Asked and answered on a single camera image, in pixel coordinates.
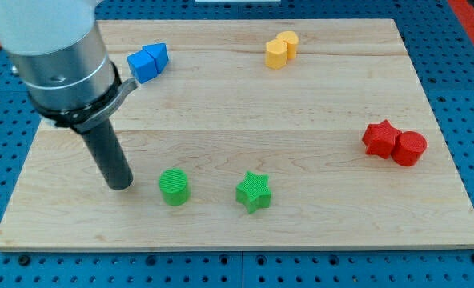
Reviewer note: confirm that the green cylinder block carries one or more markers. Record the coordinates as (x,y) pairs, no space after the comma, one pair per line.
(174,187)

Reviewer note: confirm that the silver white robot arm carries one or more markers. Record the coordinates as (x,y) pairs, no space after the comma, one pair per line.
(58,51)

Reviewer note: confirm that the green star block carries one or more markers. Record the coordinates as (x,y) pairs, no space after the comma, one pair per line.
(254,192)

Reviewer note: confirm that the red star block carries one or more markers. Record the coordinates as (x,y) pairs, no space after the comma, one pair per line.
(380,139)

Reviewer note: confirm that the light wooden board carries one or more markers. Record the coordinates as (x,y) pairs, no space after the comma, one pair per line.
(216,112)

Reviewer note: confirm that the yellow hexagon block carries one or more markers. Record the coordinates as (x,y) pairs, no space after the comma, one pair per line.
(276,54)

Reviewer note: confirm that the yellow heart block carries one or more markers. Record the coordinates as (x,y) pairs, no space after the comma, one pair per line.
(292,40)

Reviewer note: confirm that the blue triangle block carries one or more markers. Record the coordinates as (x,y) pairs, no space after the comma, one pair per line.
(158,52)

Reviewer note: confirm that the blue cube block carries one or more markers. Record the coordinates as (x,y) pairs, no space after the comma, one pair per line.
(142,66)

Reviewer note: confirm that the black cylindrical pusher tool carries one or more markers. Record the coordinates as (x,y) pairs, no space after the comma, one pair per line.
(107,152)

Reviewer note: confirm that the red cylinder block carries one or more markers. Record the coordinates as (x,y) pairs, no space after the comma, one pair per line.
(409,147)

